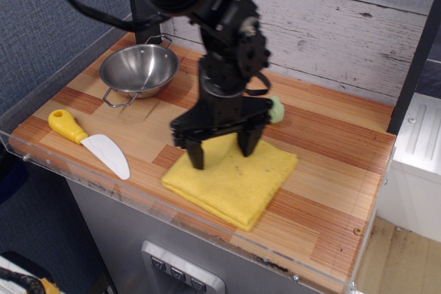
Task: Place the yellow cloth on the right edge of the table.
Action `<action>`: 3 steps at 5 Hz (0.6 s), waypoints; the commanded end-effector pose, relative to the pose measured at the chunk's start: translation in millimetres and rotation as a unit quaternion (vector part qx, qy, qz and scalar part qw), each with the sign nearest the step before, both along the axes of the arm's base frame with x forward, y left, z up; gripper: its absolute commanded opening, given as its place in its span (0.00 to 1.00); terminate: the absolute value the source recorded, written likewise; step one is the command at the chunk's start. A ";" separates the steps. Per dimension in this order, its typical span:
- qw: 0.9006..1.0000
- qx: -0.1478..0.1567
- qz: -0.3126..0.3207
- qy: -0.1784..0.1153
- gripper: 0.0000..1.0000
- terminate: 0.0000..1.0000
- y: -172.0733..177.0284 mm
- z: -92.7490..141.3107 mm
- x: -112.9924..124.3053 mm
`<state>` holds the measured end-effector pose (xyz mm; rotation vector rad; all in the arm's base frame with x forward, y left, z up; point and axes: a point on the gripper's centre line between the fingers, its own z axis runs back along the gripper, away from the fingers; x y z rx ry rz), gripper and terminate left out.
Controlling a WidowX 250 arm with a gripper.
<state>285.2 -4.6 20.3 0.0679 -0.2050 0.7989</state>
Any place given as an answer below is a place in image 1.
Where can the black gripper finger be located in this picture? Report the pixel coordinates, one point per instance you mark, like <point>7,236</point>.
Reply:
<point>248,139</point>
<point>195,153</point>

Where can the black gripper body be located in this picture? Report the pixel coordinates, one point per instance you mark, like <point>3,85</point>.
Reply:
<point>214,116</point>

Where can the yellow napkin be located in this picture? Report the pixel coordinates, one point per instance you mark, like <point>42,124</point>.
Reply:
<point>235,188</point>

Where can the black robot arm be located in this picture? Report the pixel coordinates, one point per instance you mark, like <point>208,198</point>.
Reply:
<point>236,53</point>

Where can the green toy vegetable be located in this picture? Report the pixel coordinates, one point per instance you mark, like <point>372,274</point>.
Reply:
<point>277,111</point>

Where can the clear acrylic table guard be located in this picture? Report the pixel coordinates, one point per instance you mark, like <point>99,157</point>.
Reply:
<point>317,223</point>

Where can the silver dispenser panel with buttons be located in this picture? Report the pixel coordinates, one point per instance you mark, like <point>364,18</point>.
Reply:
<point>180,269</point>

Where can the white ridged cabinet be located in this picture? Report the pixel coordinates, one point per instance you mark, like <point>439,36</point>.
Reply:
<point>410,196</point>

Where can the yellow object bottom left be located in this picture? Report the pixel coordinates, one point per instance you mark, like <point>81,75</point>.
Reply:
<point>49,287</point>

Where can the stainless steel bowl with handles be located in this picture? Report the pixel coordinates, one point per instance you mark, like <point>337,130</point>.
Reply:
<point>139,71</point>

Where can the yellow handled white plastic knife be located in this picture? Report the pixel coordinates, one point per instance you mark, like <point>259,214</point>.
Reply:
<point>105,149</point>

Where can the black vertical post left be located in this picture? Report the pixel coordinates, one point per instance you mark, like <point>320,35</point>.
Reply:
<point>142,9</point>

